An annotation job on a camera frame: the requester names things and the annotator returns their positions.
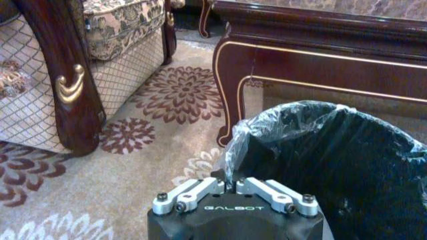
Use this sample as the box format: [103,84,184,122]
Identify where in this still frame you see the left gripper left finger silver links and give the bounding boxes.
[151,169,233,216]

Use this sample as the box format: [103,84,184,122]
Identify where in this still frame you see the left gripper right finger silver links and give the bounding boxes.
[234,176,321,217]

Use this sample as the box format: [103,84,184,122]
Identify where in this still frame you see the black trash bin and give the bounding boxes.
[213,99,427,240]

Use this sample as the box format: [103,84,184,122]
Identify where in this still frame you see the beige floral patterned carpet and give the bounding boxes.
[0,29,269,240]

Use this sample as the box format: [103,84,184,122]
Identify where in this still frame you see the patterned sofa with dark wood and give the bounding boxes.
[0,0,179,158]

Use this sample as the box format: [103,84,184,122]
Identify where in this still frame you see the dark wooden gold-trimmed coffee table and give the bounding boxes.
[211,0,427,149]

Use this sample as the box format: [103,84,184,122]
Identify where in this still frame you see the dark wooden curved furniture leg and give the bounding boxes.
[198,0,215,39]

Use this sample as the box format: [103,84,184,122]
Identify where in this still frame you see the floral sofa seat cushion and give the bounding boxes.
[82,0,167,61]

